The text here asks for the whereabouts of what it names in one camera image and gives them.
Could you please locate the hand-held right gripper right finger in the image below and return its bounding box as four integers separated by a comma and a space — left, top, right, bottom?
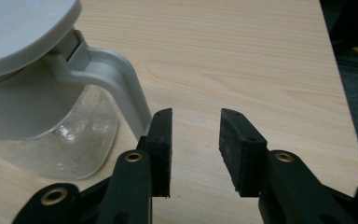
218, 107, 355, 224

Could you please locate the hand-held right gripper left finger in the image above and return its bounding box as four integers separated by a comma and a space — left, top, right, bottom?
96, 107, 173, 224

